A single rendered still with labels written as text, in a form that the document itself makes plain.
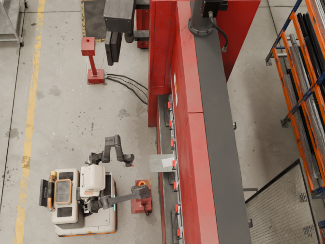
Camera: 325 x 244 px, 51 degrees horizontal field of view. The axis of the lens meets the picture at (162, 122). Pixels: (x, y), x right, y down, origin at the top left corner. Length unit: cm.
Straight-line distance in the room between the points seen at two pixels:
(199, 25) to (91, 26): 334
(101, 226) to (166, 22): 233
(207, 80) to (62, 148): 277
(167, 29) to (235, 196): 156
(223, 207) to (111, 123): 294
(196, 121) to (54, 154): 281
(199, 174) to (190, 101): 49
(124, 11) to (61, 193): 180
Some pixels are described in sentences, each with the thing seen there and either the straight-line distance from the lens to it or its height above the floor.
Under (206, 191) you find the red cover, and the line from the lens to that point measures 201.
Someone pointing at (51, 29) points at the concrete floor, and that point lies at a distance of 571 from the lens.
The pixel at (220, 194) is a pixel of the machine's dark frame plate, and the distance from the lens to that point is 202.
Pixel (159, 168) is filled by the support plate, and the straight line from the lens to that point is 338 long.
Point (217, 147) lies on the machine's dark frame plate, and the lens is 210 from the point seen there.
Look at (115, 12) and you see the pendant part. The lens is 312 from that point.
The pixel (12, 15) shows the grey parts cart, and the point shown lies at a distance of 560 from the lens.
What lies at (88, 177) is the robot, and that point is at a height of 136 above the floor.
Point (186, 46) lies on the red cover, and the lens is 245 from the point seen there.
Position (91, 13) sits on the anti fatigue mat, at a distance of 579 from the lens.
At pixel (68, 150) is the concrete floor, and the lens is 461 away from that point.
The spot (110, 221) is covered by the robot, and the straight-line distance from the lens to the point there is 401.
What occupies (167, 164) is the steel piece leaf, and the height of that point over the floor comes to 100.
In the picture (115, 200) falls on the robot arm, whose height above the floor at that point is 133.
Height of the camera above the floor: 422
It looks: 65 degrees down
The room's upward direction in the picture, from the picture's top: 7 degrees clockwise
